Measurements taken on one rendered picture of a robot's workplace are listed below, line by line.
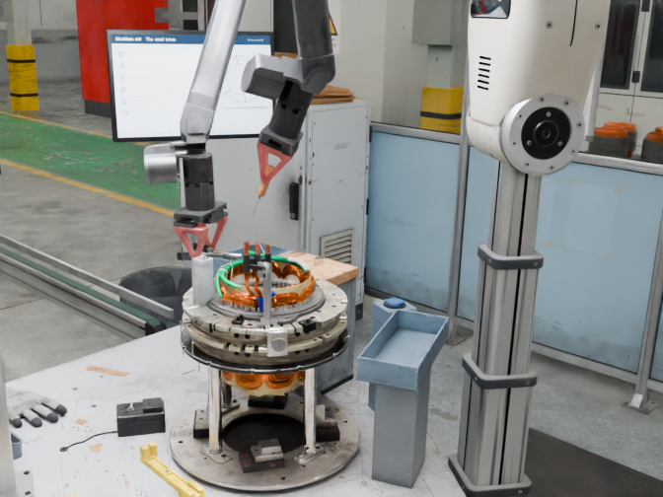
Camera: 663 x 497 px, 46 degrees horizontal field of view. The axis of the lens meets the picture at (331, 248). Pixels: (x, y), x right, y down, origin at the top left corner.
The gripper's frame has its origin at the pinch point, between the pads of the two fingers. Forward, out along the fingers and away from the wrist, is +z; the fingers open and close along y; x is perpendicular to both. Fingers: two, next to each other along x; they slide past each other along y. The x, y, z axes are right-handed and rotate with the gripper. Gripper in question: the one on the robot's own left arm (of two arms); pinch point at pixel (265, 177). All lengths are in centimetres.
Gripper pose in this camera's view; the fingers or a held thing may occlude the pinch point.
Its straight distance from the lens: 145.1
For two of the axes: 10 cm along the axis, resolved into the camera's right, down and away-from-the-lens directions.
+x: 9.2, 3.8, 0.1
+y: -1.4, 3.5, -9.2
